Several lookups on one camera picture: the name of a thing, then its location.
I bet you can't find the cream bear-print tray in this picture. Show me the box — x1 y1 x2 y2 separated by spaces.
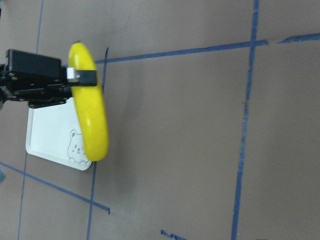
25 98 92 171

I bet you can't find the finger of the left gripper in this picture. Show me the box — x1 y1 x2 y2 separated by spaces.
66 67 97 87

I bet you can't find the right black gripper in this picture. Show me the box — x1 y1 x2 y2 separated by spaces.
0 49 72 109

